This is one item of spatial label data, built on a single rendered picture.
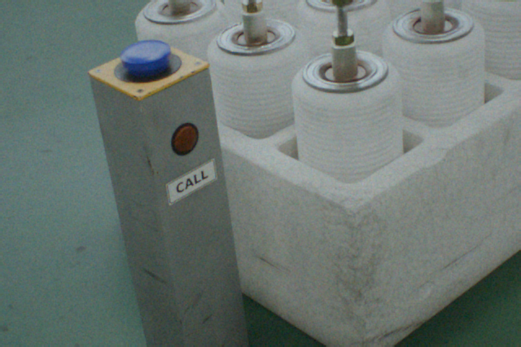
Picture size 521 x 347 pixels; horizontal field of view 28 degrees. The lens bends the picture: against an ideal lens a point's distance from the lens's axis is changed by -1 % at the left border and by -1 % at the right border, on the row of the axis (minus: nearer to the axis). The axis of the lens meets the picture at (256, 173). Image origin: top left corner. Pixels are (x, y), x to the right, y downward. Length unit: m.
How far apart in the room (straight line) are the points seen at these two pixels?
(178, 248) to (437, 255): 0.26
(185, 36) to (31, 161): 0.40
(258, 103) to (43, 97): 0.60
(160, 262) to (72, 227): 0.36
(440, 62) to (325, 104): 0.13
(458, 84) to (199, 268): 0.29
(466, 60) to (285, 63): 0.17
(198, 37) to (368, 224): 0.28
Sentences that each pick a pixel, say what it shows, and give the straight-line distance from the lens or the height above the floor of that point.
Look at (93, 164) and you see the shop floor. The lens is 1.33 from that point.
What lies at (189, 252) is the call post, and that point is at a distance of 0.87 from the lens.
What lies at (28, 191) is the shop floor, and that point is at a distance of 1.31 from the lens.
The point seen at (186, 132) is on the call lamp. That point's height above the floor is 0.27.
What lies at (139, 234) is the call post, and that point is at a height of 0.17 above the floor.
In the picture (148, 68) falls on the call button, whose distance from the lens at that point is 0.80.
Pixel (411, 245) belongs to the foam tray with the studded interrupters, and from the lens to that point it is 0.95.
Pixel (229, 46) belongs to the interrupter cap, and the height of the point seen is 0.25.
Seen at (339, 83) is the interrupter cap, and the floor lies 0.25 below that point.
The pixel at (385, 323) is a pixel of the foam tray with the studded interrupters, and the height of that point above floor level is 0.04.
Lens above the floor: 0.67
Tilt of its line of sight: 32 degrees down
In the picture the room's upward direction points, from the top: 7 degrees counter-clockwise
